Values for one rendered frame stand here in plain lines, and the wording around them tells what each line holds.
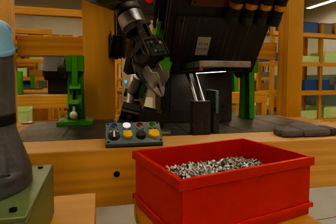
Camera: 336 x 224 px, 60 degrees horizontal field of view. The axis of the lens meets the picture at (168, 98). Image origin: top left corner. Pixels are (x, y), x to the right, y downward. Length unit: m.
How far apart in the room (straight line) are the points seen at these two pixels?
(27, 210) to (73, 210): 0.19
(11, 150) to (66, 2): 10.89
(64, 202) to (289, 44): 1.34
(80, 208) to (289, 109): 1.29
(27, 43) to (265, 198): 1.21
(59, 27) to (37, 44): 9.63
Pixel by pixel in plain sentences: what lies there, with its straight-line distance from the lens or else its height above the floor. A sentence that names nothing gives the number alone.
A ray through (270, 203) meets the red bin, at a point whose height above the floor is 0.84.
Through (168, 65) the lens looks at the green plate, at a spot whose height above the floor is 1.12.
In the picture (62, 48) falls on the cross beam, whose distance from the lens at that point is 1.46.
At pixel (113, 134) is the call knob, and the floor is 0.93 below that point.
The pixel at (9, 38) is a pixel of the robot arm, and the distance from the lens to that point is 0.44.
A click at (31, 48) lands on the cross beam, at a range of 1.48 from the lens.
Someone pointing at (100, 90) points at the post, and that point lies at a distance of 1.35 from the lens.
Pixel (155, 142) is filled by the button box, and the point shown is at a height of 0.91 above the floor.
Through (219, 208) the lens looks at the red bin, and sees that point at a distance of 0.53.
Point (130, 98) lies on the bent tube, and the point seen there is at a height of 1.01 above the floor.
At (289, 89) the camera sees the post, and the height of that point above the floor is 1.02.
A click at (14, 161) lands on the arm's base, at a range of 0.43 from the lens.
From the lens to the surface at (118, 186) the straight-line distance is 0.79.
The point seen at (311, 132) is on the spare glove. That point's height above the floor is 0.91.
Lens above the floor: 1.08
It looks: 4 degrees down
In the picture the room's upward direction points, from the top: straight up
